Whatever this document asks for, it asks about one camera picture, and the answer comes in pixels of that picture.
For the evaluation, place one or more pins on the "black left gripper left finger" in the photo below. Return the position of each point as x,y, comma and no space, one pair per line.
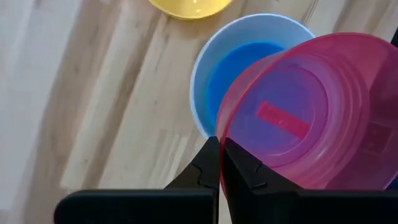
140,207

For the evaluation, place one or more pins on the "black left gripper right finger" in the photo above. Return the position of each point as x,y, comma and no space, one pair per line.
280,207

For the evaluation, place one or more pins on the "purple plate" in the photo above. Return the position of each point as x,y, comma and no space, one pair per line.
311,115

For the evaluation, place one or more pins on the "white bowl with blue inside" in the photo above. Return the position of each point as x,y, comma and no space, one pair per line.
230,68

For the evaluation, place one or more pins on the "yellow bowl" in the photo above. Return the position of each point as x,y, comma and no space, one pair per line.
189,7

